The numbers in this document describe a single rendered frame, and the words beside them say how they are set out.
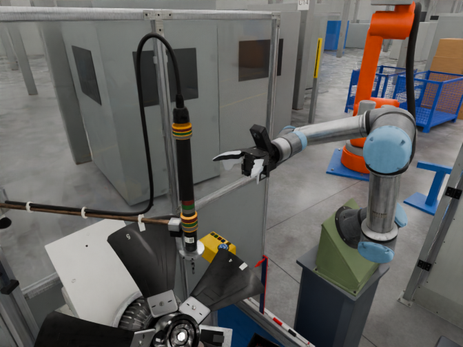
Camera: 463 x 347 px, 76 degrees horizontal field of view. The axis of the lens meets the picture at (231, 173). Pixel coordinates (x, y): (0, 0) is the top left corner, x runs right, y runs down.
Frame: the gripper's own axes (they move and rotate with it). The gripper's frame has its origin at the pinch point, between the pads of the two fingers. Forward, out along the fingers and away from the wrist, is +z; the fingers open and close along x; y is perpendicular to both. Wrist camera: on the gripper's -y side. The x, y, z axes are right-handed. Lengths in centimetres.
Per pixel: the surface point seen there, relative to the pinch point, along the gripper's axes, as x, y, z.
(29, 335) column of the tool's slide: 58, 76, 56
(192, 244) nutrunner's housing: -1.9, 16.8, 16.3
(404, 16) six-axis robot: 81, -38, -376
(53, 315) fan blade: 10, 25, 49
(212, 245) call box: 30, 58, -18
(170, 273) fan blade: 6.7, 31.9, 19.1
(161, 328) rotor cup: -0.9, 40.2, 28.4
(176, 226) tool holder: 1.4, 11.6, 18.7
